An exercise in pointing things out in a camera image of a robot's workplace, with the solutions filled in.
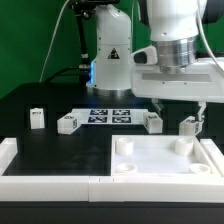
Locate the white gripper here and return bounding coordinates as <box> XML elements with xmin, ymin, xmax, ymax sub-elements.
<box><xmin>131</xmin><ymin>58</ymin><xmax>224</xmax><ymax>122</ymax></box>

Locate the white square tabletop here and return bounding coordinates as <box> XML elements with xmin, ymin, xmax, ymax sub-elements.
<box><xmin>111</xmin><ymin>135</ymin><xmax>215</xmax><ymax>176</ymax></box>

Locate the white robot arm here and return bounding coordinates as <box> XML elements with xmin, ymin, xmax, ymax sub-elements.
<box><xmin>69</xmin><ymin>0</ymin><xmax>224</xmax><ymax>109</ymax></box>

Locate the white fiducial tag sheet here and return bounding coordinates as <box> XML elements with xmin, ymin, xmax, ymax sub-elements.
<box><xmin>72</xmin><ymin>109</ymin><xmax>146</xmax><ymax>125</ymax></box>

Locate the white U-shaped obstacle fence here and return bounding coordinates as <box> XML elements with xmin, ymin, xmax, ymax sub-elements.
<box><xmin>0</xmin><ymin>138</ymin><xmax>224</xmax><ymax>203</ymax></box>

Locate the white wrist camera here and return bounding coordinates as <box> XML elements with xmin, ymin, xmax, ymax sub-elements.
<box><xmin>130</xmin><ymin>45</ymin><xmax>158</xmax><ymax>65</ymax></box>

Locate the black cable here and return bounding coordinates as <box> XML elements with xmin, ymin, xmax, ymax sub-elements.
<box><xmin>44</xmin><ymin>67</ymin><xmax>91</xmax><ymax>84</ymax></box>

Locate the white cable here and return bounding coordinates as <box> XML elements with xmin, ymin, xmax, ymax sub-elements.
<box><xmin>38</xmin><ymin>0</ymin><xmax>70</xmax><ymax>83</ymax></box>

